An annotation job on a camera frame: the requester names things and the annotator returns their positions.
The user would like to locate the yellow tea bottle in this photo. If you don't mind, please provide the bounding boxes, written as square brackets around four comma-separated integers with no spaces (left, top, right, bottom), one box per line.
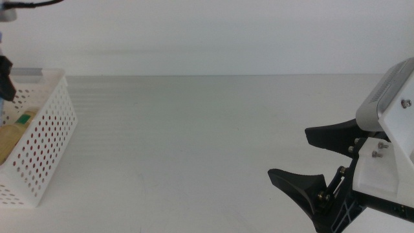
[0,110,40,166]

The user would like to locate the white perforated plastic basket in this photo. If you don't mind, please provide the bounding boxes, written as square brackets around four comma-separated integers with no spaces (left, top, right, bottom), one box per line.
[0,67,79,208]

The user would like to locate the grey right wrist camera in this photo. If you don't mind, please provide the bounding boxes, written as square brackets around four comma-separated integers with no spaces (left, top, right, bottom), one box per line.
[355,57,414,133]

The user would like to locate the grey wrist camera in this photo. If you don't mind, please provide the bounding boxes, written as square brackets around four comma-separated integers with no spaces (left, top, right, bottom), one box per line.
[0,7,17,23]
[355,57,414,133]

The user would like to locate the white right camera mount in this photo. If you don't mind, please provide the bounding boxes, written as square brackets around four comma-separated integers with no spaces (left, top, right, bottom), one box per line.
[351,93,414,208]

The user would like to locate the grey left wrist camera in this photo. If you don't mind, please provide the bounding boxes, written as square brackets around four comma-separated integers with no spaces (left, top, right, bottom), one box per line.
[0,7,17,23]

